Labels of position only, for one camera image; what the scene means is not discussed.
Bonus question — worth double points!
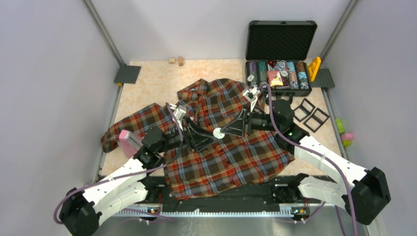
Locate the green pink toy pieces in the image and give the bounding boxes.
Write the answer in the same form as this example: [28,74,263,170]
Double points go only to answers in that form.
[335,118,354,147]

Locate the right grey baseplate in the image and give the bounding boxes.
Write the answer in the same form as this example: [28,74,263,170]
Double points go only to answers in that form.
[310,68,335,89]

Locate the grey baseplate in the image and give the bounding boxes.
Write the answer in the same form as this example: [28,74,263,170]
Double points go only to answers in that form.
[310,68,335,89]
[114,64,141,84]

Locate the plaid flannel shirt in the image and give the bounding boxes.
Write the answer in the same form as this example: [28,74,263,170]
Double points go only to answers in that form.
[101,79,294,199]

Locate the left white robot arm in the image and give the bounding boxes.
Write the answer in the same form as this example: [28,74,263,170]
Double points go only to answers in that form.
[55,118,225,236]

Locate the left grey baseplate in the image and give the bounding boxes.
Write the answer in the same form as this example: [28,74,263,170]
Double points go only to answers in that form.
[114,64,141,84]

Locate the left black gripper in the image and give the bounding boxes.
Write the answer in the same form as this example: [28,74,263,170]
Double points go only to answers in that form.
[157,117,218,154]

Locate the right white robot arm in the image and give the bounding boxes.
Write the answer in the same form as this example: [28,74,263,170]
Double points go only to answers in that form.
[213,100,391,225]

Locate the black poker chip case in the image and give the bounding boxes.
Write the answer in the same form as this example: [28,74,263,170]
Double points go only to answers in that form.
[245,20,318,97]

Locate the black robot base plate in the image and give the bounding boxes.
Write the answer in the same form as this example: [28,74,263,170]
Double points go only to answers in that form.
[132,176,320,213]

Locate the pink metronome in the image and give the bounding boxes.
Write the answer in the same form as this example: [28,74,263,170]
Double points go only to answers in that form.
[119,130,143,158]

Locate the yellow plastic toy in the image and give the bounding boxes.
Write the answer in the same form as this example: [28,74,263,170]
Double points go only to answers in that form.
[307,57,322,82]

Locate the black brooch display tray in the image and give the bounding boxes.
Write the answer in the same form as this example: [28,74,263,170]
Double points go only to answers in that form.
[294,98,330,133]

